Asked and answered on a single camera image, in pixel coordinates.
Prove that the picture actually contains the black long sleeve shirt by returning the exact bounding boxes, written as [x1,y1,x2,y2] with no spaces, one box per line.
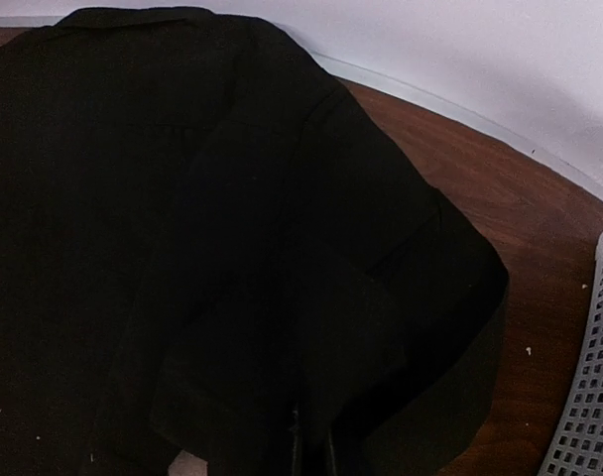
[0,8,509,475]

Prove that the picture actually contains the white perforated plastic basket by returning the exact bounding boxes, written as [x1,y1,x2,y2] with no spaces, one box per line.
[539,232,603,476]

